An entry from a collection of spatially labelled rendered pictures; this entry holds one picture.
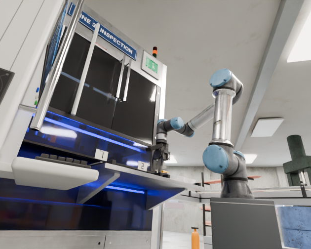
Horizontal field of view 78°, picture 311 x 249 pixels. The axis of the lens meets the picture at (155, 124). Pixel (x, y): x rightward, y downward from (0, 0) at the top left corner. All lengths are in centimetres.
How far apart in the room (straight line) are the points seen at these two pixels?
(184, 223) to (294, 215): 735
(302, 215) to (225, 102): 337
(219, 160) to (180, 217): 1010
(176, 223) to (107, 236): 974
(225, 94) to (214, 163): 36
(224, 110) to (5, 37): 87
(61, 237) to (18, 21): 94
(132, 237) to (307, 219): 328
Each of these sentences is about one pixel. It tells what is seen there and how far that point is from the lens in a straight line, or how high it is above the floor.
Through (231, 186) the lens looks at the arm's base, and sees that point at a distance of 100.
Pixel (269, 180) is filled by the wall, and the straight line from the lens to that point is 1139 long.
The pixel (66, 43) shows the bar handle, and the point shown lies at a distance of 72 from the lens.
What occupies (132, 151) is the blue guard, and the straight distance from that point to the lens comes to 142.
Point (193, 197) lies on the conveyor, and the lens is 207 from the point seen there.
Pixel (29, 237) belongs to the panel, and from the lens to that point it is 115.
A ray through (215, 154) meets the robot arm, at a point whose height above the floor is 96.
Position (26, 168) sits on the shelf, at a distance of 54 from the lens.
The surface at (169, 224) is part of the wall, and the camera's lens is 1104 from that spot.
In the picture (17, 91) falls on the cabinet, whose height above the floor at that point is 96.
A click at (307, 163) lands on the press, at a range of 617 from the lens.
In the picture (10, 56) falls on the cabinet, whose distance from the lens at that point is 65.
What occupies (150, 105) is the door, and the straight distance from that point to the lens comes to 168.
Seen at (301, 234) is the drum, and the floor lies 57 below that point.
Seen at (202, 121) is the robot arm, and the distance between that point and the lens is 124.
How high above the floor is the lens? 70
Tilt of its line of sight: 25 degrees up
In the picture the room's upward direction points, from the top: 4 degrees clockwise
